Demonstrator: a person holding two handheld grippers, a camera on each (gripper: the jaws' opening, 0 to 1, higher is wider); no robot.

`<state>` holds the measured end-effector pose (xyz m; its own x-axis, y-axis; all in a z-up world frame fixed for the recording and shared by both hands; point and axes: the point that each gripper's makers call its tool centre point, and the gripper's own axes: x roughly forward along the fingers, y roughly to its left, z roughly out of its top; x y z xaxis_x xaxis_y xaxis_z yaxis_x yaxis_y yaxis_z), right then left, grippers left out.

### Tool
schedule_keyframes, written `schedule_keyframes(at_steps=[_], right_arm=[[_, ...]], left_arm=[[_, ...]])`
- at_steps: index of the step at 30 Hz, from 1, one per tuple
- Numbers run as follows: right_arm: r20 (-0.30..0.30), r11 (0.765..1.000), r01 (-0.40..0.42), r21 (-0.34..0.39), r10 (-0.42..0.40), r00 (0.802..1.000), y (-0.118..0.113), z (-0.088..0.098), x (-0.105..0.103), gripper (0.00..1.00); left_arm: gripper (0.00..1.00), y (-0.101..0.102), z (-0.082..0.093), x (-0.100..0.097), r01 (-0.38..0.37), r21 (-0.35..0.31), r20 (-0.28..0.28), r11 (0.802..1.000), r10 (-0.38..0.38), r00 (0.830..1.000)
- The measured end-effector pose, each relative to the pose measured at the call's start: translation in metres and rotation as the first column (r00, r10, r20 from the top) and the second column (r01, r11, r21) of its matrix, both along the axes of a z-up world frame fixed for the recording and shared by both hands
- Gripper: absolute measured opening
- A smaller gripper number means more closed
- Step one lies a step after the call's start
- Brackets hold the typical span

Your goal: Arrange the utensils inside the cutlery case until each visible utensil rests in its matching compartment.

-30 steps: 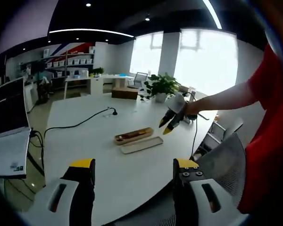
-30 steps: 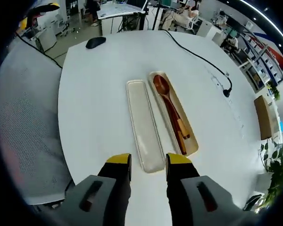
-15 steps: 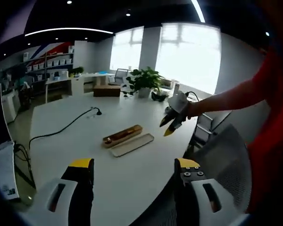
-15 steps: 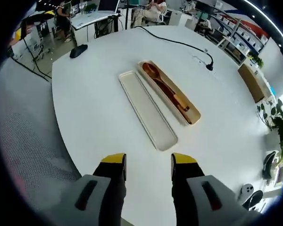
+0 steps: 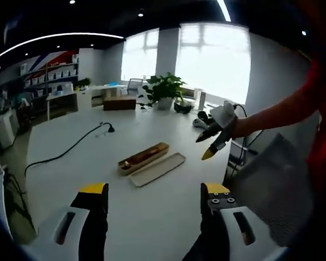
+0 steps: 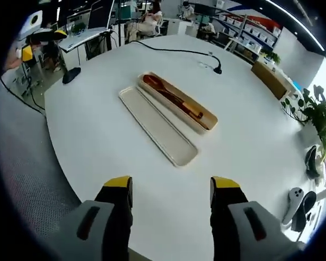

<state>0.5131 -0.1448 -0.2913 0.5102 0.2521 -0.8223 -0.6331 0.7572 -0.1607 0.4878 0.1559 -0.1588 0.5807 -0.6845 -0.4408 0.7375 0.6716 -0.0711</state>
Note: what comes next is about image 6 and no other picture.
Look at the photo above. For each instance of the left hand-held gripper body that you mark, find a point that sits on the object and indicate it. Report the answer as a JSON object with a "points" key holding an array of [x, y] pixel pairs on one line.
{"points": [[30, 24]]}

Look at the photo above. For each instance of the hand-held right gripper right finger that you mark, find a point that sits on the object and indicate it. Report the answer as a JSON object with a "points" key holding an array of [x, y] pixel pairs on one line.
{"points": [[225, 217]]}

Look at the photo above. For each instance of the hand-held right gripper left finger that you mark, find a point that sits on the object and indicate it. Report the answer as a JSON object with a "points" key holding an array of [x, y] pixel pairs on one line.
{"points": [[116, 217]]}

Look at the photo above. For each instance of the beige cutlery case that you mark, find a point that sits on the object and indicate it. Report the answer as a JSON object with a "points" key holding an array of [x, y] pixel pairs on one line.
{"points": [[210, 123]]}

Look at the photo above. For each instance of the dark wooden chopstick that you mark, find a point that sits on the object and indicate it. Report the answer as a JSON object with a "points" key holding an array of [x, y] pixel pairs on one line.
{"points": [[203, 123], [198, 118]]}

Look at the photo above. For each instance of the beige cutlery case lid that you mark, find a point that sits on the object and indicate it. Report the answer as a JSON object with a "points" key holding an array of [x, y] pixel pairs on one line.
{"points": [[157, 127]]}

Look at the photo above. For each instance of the dark wooden spoon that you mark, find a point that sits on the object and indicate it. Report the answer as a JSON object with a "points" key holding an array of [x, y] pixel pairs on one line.
{"points": [[150, 80]]}

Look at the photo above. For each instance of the small potted green plant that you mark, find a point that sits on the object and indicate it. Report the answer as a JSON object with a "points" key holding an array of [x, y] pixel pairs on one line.
{"points": [[271, 56], [78, 28]]}

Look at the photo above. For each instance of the white laptop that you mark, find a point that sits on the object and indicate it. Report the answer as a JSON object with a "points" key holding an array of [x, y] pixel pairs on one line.
{"points": [[97, 19]]}

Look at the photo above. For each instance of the white controller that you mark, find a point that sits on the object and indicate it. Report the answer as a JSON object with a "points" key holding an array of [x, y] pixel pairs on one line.
{"points": [[293, 201]]}

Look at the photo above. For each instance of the white office chair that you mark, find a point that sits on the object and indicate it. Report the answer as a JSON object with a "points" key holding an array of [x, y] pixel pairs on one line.
{"points": [[160, 24]]}

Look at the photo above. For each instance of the white cabinet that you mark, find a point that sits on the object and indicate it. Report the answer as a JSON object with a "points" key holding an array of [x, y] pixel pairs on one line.
{"points": [[180, 27]]}

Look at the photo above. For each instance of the large potted green plant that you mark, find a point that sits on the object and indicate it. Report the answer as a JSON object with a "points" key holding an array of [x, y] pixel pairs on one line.
{"points": [[323, 119]]}

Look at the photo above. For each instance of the cardboard box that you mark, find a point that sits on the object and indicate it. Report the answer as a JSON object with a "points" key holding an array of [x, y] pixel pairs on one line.
{"points": [[270, 79]]}

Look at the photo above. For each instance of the black monitor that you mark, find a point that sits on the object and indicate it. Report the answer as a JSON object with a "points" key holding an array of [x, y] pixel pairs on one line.
{"points": [[205, 11]]}

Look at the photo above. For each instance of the row of white storage bins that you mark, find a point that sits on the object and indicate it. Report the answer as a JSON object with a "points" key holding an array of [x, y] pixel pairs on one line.
{"points": [[256, 32]]}

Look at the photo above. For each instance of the metal shelving rack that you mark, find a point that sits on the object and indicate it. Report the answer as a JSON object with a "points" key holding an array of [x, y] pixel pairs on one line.
{"points": [[244, 23]]}

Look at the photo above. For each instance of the ceiling light strip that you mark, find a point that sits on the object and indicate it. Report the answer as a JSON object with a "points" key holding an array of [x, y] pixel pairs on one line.
{"points": [[301, 23]]}

